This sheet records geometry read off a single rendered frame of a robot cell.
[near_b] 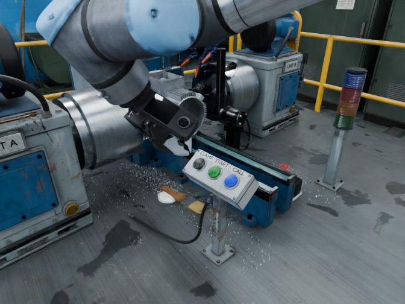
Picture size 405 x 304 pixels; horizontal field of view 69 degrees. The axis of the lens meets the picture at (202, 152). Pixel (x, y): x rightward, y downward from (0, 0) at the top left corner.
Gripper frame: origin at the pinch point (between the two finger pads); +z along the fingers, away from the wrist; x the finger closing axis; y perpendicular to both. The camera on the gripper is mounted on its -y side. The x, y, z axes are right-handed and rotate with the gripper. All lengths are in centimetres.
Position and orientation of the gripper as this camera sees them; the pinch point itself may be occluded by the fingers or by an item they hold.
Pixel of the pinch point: (188, 151)
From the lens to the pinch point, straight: 66.3
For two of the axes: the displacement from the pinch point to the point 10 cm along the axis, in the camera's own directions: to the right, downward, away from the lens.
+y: -6.9, -3.4, 6.4
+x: -5.9, 7.8, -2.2
